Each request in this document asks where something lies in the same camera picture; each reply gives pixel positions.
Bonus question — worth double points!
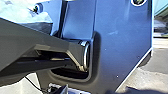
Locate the small white cable box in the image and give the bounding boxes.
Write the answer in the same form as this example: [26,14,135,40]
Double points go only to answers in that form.
[48,83,70,94]

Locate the thin dark base cable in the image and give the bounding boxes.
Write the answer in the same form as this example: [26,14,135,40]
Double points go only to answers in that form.
[24,75,46,93]

